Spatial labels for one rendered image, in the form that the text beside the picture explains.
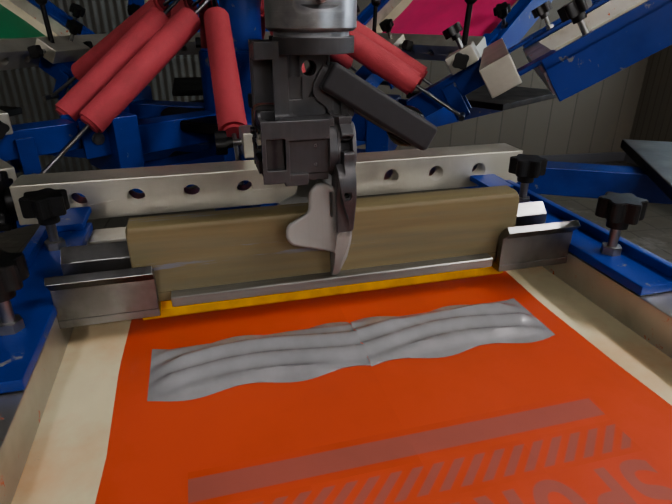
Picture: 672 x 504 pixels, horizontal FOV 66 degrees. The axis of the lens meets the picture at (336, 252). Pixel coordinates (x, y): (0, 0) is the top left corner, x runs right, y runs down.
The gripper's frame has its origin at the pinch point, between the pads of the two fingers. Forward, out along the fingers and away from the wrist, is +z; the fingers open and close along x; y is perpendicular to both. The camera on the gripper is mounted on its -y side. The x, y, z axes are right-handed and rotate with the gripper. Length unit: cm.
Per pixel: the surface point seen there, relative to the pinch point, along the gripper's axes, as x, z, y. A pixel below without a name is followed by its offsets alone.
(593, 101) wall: -339, 48, -318
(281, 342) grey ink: 7.3, 4.8, 6.9
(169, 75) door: -363, 19, 28
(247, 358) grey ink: 9.0, 4.6, 10.1
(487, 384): 16.4, 5.4, -8.2
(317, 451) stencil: 19.7, 5.4, 6.5
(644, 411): 22.2, 5.4, -18.0
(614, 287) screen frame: 9.7, 2.5, -25.4
